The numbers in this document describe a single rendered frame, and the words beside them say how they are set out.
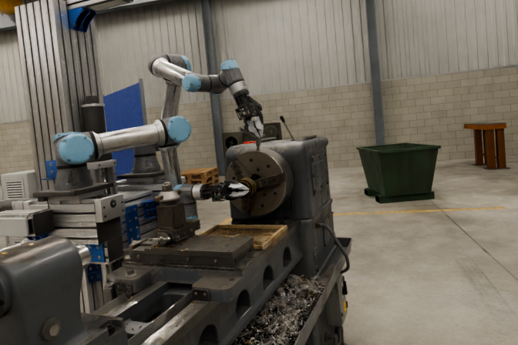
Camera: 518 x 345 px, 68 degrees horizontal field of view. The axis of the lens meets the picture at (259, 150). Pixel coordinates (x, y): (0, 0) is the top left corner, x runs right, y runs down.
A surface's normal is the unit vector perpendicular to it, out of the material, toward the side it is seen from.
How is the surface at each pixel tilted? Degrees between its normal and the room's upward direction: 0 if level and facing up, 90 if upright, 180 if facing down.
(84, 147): 91
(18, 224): 90
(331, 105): 90
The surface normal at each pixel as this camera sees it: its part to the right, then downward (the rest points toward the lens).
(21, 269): 0.63, -0.66
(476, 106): -0.22, 0.07
